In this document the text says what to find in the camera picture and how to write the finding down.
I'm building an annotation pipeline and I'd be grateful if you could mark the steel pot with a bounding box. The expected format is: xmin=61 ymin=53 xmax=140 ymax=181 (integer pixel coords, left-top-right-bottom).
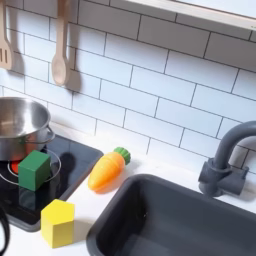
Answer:
xmin=0 ymin=96 xmax=56 ymax=162

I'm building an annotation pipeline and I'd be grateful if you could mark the wooden spoon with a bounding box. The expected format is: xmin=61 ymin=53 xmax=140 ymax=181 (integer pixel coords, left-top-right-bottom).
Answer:
xmin=50 ymin=0 xmax=72 ymax=87

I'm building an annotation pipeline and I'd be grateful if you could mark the green wooden cube block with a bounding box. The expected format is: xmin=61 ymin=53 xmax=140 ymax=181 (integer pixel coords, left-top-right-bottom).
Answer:
xmin=17 ymin=149 xmax=52 ymax=192

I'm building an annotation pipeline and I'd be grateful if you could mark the orange toy carrot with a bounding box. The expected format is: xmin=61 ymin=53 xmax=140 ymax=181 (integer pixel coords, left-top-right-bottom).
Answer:
xmin=87 ymin=146 xmax=132 ymax=193

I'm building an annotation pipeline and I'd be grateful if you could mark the grey tap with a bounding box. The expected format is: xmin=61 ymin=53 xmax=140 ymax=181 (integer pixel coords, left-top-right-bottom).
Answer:
xmin=197 ymin=120 xmax=256 ymax=198

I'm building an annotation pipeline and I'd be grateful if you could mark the thin black cable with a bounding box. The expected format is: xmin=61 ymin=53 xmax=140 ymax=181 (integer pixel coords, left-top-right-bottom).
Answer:
xmin=0 ymin=207 xmax=11 ymax=256

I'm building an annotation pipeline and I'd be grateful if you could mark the black stove top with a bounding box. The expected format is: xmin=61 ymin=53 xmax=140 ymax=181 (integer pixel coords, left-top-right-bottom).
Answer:
xmin=0 ymin=134 xmax=105 ymax=233

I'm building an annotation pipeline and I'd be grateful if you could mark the white wooden shelf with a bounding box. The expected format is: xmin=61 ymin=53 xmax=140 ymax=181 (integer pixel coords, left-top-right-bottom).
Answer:
xmin=123 ymin=0 xmax=256 ymax=32

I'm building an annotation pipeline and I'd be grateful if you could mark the wooden slotted spatula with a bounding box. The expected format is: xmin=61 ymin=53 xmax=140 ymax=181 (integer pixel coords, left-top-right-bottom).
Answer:
xmin=0 ymin=0 xmax=15 ymax=72

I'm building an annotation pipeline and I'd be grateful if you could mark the grey sink basin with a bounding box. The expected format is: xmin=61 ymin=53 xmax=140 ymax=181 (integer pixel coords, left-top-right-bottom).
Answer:
xmin=85 ymin=173 xmax=256 ymax=256

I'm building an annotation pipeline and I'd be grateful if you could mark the yellow pentagon wooden block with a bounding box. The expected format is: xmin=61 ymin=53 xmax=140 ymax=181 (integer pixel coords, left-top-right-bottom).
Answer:
xmin=40 ymin=198 xmax=76 ymax=250

